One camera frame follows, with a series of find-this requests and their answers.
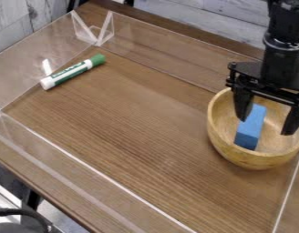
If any green and white marker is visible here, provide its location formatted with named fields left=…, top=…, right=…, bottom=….
left=40, top=54, right=105, bottom=90

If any brown wooden bowl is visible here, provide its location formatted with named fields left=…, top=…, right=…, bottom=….
left=207, top=88, right=299, bottom=170

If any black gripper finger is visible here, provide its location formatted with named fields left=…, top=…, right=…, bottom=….
left=281, top=106, right=299, bottom=136
left=234, top=88, right=253, bottom=121

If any black table leg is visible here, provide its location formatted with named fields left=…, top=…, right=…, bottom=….
left=27, top=190, right=41, bottom=210

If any blue rectangular block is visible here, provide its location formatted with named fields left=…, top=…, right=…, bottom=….
left=234, top=104, right=266, bottom=150

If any black cable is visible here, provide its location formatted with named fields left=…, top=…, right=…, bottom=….
left=0, top=208, right=52, bottom=233

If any clear acrylic tray wall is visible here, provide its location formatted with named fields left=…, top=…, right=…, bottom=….
left=0, top=6, right=299, bottom=233

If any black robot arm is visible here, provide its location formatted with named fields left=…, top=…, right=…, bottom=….
left=226, top=0, right=299, bottom=136

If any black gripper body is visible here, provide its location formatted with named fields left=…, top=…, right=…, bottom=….
left=226, top=62, right=299, bottom=106

